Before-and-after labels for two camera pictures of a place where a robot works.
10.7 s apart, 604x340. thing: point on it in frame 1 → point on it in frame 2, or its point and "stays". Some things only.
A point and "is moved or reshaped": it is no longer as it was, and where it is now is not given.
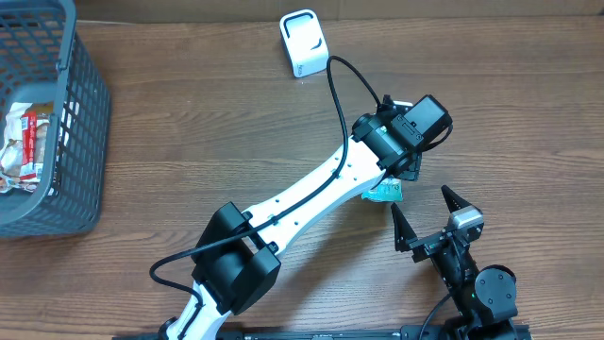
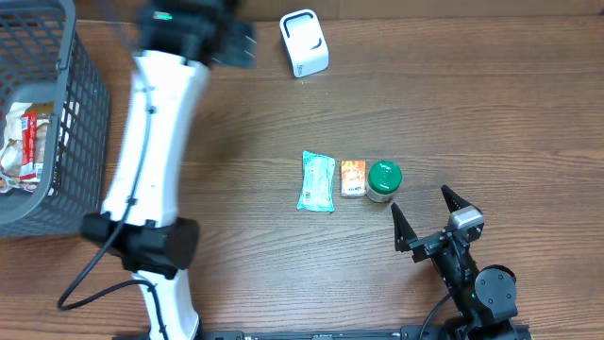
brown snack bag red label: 22,156 stays
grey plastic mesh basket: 46,57 stays
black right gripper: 427,246 stays
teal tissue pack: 391,190 is moved or reshaped
